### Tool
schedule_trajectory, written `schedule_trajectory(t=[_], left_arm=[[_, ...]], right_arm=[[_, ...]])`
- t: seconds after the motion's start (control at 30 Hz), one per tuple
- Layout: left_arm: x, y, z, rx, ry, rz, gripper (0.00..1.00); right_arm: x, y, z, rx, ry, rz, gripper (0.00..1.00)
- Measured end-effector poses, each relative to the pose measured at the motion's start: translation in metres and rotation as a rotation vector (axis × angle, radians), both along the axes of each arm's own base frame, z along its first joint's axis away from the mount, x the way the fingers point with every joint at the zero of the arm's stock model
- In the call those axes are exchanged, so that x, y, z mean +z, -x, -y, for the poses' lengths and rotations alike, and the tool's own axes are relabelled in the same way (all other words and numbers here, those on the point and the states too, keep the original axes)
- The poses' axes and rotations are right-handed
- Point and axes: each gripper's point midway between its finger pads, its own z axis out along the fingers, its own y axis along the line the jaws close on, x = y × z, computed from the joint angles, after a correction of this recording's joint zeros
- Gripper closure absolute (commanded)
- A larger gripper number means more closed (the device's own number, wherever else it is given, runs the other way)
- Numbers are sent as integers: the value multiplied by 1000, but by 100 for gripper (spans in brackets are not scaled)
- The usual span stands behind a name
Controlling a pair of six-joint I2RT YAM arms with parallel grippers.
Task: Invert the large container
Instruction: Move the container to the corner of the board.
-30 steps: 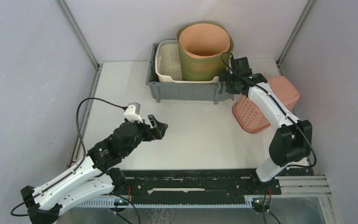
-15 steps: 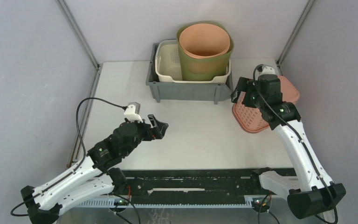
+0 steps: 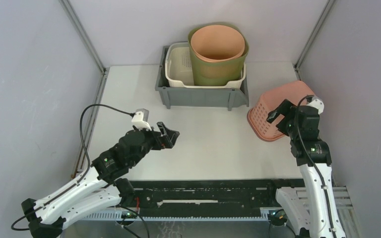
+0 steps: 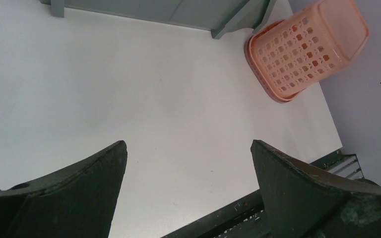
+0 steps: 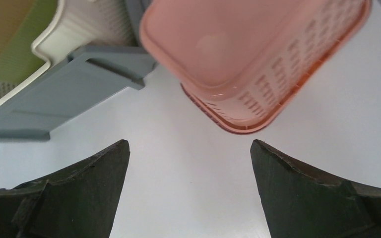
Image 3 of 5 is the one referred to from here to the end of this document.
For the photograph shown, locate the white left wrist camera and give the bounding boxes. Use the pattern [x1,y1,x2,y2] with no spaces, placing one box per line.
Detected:
[131,109,152,131]

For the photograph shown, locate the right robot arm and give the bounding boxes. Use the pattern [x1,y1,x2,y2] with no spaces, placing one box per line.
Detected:
[266,95,346,238]

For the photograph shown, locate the aluminium front rail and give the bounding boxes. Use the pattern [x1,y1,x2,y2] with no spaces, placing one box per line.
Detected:
[66,187,353,224]

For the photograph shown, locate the green perforated waste bin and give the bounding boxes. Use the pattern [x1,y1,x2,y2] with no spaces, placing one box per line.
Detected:
[188,22,250,86]

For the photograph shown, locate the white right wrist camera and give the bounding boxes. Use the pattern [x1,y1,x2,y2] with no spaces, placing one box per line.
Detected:
[306,95,324,115]

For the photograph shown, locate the pink perforated plastic basket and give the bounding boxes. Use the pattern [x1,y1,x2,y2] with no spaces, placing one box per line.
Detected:
[247,80,316,142]

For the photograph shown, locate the aluminium frame post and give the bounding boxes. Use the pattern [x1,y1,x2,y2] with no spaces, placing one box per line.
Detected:
[294,0,337,73]
[59,0,110,178]

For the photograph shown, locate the grey plastic storage bin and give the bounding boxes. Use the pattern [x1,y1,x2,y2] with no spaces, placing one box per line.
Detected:
[155,46,250,111]

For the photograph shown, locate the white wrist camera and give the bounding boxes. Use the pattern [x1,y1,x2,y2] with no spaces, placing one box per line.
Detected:
[131,109,152,131]
[306,95,324,115]

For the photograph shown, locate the cream perforated plastic basket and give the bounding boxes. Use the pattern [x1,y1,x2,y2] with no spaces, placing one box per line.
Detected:
[164,42,246,89]

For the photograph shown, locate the right aluminium frame post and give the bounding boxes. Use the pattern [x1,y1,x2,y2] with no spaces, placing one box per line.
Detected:
[294,0,337,73]

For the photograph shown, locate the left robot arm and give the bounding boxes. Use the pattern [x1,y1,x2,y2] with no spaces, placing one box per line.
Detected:
[21,122,180,238]

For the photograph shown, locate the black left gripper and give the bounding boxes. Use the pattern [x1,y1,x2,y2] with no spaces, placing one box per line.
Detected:
[129,122,179,167]

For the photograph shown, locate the left aluminium frame post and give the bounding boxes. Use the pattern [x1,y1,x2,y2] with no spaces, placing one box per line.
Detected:
[59,0,110,178]

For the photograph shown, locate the orange plastic bucket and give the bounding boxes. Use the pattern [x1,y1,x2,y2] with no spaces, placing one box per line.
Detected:
[190,25,246,62]

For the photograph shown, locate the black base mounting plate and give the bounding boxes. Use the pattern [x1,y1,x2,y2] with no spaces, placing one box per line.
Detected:
[104,178,306,218]

